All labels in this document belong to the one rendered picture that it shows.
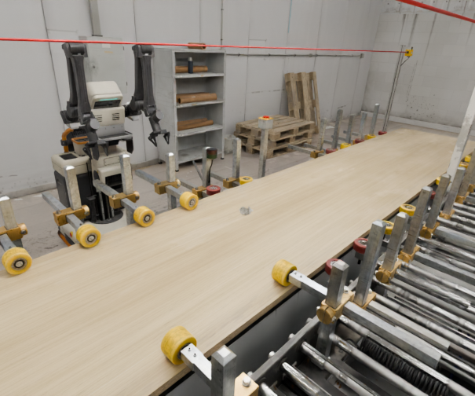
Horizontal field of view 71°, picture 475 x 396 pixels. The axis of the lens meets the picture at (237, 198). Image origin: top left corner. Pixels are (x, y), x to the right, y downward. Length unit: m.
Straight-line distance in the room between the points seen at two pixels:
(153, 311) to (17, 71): 3.40
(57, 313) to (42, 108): 3.28
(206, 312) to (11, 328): 0.55
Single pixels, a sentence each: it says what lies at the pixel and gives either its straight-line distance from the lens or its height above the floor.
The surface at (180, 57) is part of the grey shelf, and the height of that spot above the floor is 1.43.
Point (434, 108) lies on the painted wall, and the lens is 9.24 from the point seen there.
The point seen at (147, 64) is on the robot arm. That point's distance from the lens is 2.36.
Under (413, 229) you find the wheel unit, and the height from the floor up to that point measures 0.96.
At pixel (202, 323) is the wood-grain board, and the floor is 0.90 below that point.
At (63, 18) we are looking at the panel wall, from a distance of 4.31.
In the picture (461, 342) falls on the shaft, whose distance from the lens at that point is 1.39.
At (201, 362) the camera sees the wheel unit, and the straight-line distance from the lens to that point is 0.90.
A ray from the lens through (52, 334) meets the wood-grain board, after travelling 1.13.
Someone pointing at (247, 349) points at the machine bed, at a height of 0.71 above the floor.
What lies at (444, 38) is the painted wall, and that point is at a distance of 9.22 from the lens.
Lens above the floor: 1.66
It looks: 25 degrees down
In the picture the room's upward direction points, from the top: 3 degrees clockwise
